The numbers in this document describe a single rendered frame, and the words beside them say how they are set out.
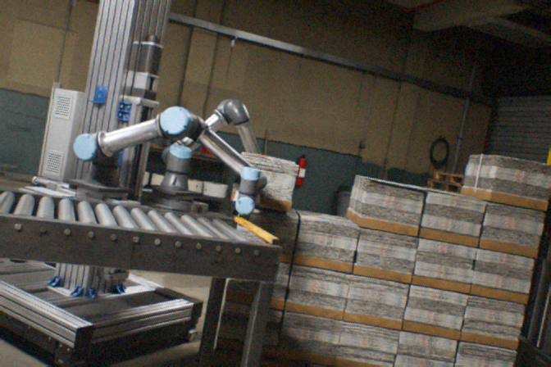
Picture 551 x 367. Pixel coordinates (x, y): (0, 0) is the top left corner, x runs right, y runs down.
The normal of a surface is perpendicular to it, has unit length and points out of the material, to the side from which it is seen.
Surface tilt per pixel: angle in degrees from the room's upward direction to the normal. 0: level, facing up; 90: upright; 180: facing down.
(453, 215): 90
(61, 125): 90
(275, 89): 90
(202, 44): 90
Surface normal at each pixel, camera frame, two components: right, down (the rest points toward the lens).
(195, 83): 0.37, 0.11
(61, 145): -0.52, -0.05
